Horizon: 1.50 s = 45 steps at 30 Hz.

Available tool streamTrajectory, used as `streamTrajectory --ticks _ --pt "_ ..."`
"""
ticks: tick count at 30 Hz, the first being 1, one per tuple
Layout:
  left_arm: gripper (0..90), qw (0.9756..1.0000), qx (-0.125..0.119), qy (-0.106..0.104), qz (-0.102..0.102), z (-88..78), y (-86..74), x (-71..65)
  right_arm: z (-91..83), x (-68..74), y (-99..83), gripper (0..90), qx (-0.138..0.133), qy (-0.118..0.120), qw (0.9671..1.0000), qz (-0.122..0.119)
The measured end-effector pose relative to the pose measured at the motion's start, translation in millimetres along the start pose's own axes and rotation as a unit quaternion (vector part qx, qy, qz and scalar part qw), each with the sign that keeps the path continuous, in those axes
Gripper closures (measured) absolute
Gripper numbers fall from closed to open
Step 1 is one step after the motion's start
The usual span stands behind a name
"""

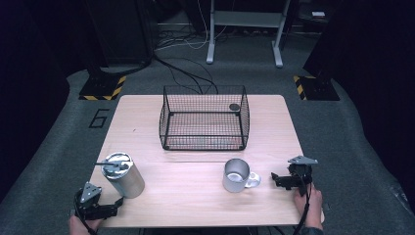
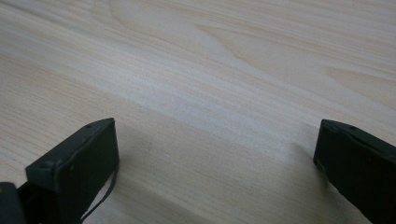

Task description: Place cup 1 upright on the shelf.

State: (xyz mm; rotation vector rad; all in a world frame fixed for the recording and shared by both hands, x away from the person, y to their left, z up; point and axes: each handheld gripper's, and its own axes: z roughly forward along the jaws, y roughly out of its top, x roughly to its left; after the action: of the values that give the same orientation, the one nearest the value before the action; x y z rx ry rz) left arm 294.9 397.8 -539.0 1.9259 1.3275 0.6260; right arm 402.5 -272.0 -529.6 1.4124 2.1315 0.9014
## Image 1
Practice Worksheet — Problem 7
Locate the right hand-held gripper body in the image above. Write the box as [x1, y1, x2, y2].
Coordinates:
[287, 155, 319, 197]

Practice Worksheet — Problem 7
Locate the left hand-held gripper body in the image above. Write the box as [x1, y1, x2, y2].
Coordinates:
[73, 181, 111, 221]

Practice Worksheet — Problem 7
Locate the steel tumbler with lid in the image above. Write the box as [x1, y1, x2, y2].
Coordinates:
[94, 151, 146, 200]

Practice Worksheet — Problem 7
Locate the steel mug with white handle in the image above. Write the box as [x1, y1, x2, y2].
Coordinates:
[222, 158, 262, 194]

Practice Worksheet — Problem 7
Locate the black wire basket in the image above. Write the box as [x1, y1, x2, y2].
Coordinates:
[159, 85, 251, 152]

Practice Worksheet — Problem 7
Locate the person's left hand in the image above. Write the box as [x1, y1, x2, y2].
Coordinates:
[68, 214, 104, 235]

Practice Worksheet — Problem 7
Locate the person's right hand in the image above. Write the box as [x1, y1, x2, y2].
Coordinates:
[293, 183, 324, 231]

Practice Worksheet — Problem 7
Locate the black striped stand base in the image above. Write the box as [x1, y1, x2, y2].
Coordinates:
[78, 73, 127, 102]
[293, 74, 341, 102]

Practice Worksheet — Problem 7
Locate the white metal stand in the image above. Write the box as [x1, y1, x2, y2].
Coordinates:
[206, 0, 292, 69]

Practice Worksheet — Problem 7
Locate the dark cabinet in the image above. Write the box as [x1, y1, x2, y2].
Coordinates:
[84, 0, 155, 68]

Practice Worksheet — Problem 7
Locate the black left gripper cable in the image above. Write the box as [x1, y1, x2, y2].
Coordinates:
[73, 195, 99, 235]

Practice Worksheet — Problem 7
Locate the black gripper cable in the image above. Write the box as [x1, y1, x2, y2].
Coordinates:
[73, 195, 99, 235]
[292, 169, 312, 235]

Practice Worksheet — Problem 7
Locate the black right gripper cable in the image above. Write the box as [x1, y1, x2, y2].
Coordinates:
[292, 169, 312, 235]

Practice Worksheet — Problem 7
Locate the black floor cable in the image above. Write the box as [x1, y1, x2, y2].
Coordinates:
[152, 53, 219, 96]

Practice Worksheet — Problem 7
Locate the white floor cable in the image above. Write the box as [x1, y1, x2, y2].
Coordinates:
[155, 0, 229, 52]

